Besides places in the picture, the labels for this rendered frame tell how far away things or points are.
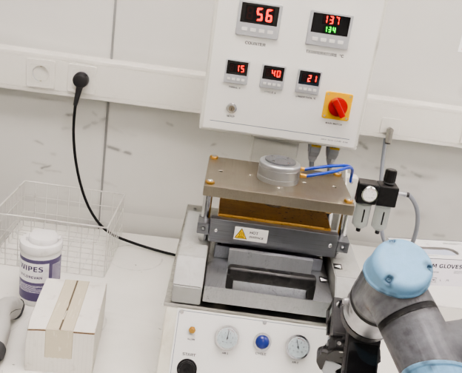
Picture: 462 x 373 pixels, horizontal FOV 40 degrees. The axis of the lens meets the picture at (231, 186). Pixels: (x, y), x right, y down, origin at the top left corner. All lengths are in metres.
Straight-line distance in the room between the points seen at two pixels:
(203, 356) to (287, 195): 0.31
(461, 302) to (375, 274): 0.89
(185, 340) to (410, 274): 0.47
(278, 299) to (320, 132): 0.39
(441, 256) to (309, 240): 0.60
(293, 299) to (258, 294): 0.06
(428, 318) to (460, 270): 0.92
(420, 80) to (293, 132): 0.51
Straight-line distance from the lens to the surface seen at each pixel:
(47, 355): 1.22
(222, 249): 1.18
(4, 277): 1.54
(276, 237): 1.15
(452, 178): 1.83
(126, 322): 1.38
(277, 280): 1.08
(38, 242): 1.36
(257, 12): 1.27
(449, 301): 1.63
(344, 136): 1.34
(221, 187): 1.12
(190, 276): 1.10
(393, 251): 0.79
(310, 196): 1.15
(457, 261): 1.69
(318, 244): 1.16
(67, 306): 1.25
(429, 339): 0.77
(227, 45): 1.28
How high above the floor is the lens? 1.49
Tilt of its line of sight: 20 degrees down
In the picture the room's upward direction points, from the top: 8 degrees clockwise
